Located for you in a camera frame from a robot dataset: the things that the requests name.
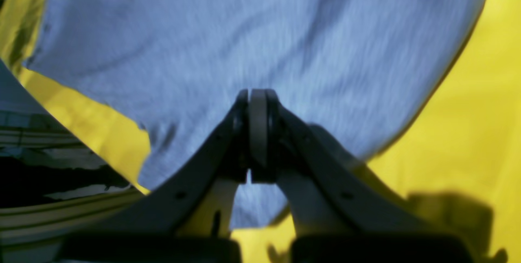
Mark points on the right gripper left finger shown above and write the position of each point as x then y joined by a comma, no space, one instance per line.
185,220

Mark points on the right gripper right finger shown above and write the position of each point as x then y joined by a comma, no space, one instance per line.
341,211

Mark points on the grey t-shirt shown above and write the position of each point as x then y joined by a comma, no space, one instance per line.
362,69

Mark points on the yellow table cloth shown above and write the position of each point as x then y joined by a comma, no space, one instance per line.
465,141

